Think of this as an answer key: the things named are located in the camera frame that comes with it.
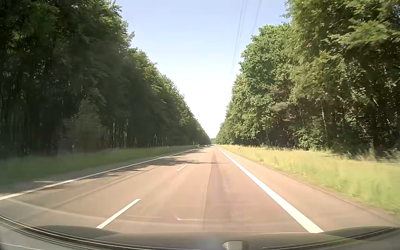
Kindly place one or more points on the sunlit green wood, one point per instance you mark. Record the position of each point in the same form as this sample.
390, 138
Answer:
325, 86

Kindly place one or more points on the car's own bonnet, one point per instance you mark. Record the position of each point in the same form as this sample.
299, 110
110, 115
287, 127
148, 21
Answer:
186, 241

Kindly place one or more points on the shaded grass verge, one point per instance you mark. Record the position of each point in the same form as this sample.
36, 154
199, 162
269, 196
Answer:
54, 165

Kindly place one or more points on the sunlit tall grass verge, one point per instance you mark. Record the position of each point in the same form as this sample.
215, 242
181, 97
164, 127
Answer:
359, 177

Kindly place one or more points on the grey asphalt road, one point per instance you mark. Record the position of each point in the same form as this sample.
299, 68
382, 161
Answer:
200, 194

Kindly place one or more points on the road markings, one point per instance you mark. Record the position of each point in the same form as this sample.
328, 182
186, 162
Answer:
280, 200

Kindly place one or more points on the dark dense wood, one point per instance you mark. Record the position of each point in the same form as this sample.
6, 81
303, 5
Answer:
64, 86

